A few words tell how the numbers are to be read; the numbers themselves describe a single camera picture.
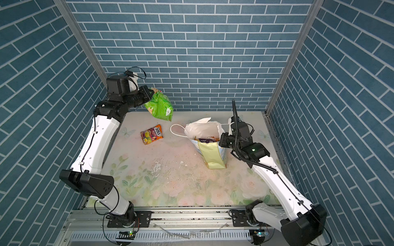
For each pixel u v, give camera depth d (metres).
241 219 0.74
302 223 0.37
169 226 0.74
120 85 0.53
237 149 0.54
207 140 0.94
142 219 0.74
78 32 0.78
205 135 0.98
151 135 1.02
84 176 0.40
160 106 0.74
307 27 0.77
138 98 0.61
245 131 0.54
